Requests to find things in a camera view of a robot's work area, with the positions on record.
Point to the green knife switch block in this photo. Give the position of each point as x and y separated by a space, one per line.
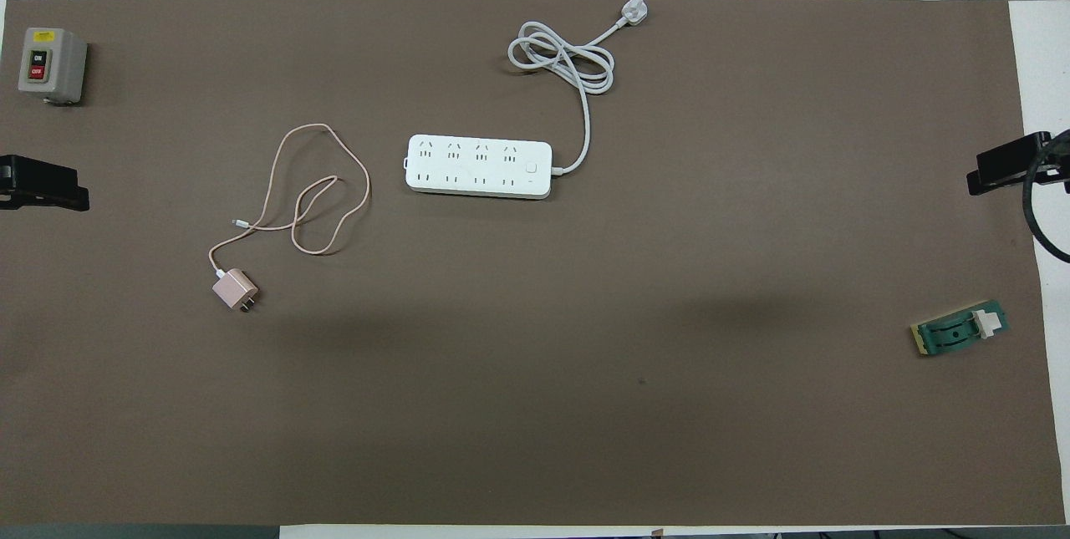
953 334

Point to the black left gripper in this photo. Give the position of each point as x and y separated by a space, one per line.
7 180

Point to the brown table mat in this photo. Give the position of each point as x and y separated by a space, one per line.
535 355

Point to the white power strip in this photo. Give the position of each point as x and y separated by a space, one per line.
476 167

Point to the grey on-off switch box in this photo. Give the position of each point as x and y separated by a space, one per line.
50 63

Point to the pink charger adapter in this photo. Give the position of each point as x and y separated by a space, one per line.
232 288

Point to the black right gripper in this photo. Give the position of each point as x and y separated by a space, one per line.
1055 159

